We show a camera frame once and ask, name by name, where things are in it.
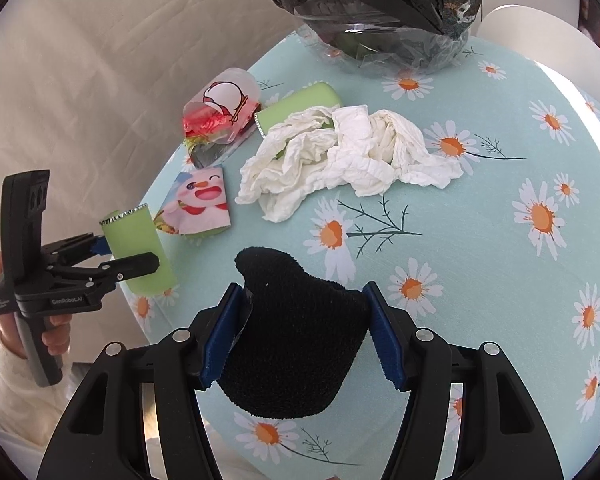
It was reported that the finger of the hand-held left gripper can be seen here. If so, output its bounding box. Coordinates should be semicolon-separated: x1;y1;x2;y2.
41;232;112;266
55;252;161;295

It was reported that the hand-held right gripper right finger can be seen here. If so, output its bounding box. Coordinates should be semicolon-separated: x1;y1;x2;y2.
362;281;566;480

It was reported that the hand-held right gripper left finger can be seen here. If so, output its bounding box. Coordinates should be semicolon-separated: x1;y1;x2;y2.
37;282;253;480

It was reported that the green paper cup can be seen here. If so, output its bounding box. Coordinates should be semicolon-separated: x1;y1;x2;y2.
99;204;177;297

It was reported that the black fleece cloth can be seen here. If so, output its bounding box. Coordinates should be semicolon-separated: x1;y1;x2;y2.
217;246;373;420

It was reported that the red snack packet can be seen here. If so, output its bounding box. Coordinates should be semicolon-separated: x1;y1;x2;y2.
182;110;233;146

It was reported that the white paper tissue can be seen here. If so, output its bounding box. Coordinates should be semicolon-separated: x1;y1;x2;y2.
235;105;465;224

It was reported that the clear plastic trash bin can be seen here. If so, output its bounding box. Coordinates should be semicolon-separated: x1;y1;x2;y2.
294;2;471;78

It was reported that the person's left forearm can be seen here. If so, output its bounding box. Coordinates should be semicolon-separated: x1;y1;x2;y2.
0;332;81;461

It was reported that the person's left hand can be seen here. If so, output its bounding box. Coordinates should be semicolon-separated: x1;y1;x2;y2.
0;251;73;359

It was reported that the snowman print packet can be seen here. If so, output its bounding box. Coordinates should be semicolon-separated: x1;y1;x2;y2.
152;167;232;237

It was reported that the daisy print tablecloth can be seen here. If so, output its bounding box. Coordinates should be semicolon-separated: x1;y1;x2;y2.
122;35;600;480

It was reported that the silver foil wrapper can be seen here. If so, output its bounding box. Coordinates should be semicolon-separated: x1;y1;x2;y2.
187;142;226;170

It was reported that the clear cartoon print plastic cup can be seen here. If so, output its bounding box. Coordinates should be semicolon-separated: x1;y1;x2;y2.
182;67;262;148

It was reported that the green snack packet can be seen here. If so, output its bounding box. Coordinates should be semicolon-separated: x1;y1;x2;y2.
254;82;341;138

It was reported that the white chair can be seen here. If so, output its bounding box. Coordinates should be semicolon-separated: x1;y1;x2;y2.
475;4;600;106

